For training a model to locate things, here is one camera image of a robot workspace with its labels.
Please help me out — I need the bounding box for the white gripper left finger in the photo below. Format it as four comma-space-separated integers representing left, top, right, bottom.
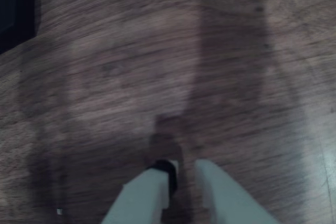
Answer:
101, 158, 181, 224

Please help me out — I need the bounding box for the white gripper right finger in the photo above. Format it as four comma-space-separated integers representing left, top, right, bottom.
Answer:
195, 158, 280, 224

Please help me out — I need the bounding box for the black open box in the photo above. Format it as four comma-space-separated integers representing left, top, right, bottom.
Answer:
0, 0, 43, 56

